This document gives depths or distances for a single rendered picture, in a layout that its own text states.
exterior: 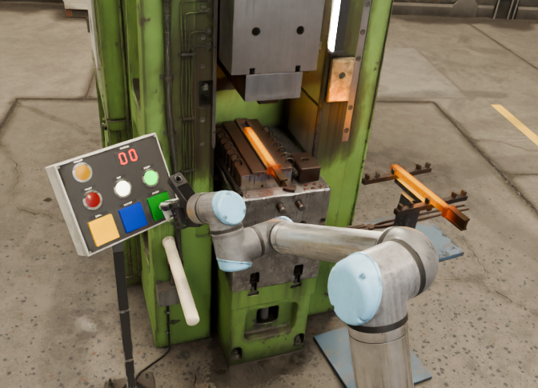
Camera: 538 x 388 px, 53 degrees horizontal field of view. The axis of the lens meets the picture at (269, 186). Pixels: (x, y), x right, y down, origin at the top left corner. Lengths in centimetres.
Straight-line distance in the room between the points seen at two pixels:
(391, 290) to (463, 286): 228
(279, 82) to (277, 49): 12
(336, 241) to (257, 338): 130
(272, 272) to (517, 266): 176
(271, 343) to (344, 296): 157
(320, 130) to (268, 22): 58
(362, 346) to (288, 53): 107
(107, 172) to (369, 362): 99
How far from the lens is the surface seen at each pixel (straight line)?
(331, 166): 229
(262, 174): 200
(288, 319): 255
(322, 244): 130
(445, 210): 197
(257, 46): 178
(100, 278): 305
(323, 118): 215
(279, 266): 222
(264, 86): 184
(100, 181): 169
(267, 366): 259
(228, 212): 143
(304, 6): 180
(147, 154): 176
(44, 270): 316
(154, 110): 193
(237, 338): 245
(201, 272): 239
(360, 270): 97
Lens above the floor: 201
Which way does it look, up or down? 33 degrees down
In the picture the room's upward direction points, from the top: 5 degrees clockwise
